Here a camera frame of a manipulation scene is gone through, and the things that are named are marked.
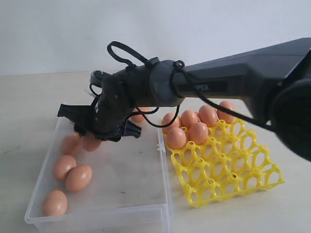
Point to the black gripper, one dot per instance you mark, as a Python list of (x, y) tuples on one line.
[(106, 118)]

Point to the clear plastic bin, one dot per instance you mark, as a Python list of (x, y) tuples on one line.
[(129, 191)]

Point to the yellow plastic egg tray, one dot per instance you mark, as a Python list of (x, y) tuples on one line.
[(230, 163)]

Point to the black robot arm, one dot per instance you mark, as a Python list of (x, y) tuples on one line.
[(268, 87)]

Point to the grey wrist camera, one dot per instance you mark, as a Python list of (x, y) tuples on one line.
[(97, 76)]

